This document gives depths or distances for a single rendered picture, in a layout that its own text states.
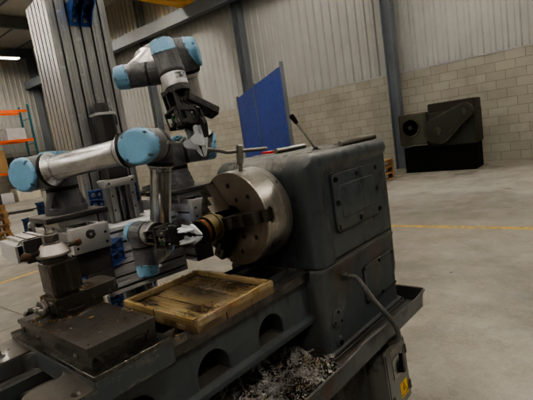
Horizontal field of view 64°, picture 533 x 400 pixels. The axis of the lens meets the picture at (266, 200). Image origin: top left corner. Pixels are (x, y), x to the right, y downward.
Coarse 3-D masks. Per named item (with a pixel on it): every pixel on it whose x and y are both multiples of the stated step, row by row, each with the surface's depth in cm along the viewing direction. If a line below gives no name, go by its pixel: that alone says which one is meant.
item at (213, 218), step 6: (204, 216) 134; (210, 216) 133; (216, 216) 133; (198, 222) 130; (204, 222) 130; (210, 222) 131; (216, 222) 132; (222, 222) 133; (198, 228) 134; (204, 228) 129; (210, 228) 130; (216, 228) 131; (222, 228) 133; (192, 234) 134; (204, 234) 135; (210, 234) 130; (216, 234) 131; (222, 234) 134; (204, 240) 131; (210, 240) 132
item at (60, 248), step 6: (60, 240) 109; (42, 246) 105; (48, 246) 105; (54, 246) 105; (60, 246) 106; (66, 246) 108; (42, 252) 104; (48, 252) 104; (54, 252) 104; (60, 252) 105; (66, 252) 106; (36, 258) 105; (42, 258) 104; (48, 258) 104
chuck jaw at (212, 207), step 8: (200, 192) 144; (208, 192) 142; (216, 192) 143; (208, 200) 139; (216, 200) 141; (224, 200) 143; (208, 208) 137; (216, 208) 139; (224, 208) 141; (232, 208) 145
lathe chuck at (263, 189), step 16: (224, 176) 141; (240, 176) 136; (256, 176) 138; (224, 192) 142; (240, 192) 137; (256, 192) 133; (272, 192) 137; (240, 208) 139; (256, 208) 134; (272, 208) 134; (272, 224) 134; (240, 240) 142; (256, 240) 137; (272, 240) 136; (240, 256) 144; (256, 256) 139
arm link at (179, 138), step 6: (174, 138) 189; (180, 138) 192; (174, 150) 189; (180, 150) 189; (186, 150) 190; (174, 156) 190; (180, 156) 190; (186, 156) 191; (174, 162) 190; (180, 162) 191; (186, 162) 194
